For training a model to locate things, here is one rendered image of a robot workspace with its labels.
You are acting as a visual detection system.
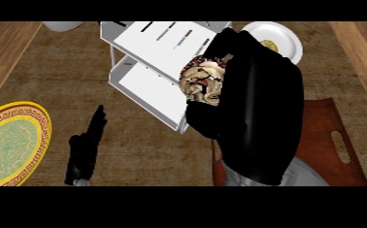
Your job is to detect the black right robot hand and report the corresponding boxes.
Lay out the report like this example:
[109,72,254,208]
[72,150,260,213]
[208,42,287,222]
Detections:
[183,26,305,186]

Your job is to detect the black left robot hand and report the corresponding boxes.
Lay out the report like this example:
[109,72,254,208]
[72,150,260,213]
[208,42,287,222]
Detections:
[63,104,109,186]

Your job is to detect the brown wooden tray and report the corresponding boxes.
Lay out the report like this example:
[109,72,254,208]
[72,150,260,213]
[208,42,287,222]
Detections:
[210,97,367,187]

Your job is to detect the white tiered basket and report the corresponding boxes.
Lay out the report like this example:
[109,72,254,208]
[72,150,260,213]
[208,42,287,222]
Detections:
[99,20,234,135]

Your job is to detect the yellow green ornate plate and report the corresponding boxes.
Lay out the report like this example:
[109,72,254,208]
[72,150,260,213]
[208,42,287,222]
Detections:
[0,100,53,187]

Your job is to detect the yellow food piece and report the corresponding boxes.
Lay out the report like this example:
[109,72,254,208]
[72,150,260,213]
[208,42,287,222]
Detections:
[259,39,280,53]

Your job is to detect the white round plate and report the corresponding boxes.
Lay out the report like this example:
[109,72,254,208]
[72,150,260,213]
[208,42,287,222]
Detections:
[240,21,305,66]

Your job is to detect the pale grey round object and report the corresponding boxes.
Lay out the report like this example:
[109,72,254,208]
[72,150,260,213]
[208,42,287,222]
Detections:
[41,20,86,33]

